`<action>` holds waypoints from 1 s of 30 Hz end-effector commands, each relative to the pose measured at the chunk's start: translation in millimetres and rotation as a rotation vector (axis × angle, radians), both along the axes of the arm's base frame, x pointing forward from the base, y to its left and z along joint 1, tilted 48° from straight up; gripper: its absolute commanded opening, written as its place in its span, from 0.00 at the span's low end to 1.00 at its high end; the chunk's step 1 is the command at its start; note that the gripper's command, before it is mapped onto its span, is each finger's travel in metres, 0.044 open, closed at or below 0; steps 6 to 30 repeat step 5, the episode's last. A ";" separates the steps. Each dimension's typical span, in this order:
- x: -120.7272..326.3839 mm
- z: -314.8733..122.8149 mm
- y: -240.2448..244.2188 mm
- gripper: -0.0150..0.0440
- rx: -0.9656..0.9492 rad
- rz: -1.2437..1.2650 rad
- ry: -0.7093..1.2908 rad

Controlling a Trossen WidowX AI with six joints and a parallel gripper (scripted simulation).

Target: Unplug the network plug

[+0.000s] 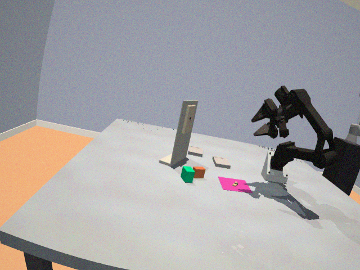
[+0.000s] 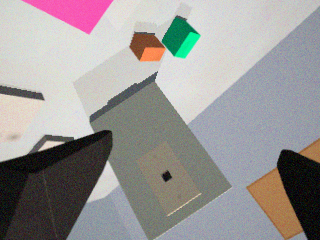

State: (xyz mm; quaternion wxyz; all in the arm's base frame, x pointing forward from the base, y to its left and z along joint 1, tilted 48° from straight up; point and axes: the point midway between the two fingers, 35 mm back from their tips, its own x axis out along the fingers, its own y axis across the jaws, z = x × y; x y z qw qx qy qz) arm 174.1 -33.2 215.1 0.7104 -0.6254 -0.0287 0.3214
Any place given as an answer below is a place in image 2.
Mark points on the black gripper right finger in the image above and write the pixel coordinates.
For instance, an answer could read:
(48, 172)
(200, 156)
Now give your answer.
(301, 181)

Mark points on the pink square marked zone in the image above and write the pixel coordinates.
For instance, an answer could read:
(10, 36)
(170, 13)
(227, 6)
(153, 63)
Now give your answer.
(82, 14)

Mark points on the green block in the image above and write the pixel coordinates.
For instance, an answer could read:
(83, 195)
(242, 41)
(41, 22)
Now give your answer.
(180, 38)

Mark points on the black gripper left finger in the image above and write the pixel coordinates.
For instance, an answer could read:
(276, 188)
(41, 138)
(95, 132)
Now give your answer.
(42, 194)

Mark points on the brown and orange block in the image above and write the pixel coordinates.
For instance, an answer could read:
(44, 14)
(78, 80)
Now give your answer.
(147, 47)

